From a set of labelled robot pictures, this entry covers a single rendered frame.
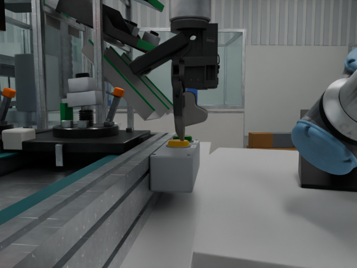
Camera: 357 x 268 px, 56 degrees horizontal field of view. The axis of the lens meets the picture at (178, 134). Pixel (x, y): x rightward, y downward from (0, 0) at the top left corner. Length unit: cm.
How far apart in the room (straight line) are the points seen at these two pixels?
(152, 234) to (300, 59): 968
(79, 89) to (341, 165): 52
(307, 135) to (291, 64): 938
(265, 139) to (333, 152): 576
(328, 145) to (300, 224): 13
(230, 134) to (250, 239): 432
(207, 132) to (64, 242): 449
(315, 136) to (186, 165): 21
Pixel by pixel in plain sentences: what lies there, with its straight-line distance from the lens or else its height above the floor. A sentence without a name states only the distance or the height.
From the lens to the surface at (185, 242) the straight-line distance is 47.
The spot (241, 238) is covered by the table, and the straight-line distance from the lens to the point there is 49.
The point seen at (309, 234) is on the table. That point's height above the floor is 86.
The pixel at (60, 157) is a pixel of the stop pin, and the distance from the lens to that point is 65.
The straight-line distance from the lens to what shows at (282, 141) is 644.
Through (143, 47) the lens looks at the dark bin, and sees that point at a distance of 98.
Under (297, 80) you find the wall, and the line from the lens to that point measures 999.
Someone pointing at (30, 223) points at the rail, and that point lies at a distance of 27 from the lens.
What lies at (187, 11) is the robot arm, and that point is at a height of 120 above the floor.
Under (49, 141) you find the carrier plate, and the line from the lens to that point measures 67.
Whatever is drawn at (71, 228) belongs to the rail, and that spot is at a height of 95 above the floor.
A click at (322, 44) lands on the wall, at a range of 1035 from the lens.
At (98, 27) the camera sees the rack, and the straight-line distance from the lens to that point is 97.
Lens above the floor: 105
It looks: 6 degrees down
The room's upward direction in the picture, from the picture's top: straight up
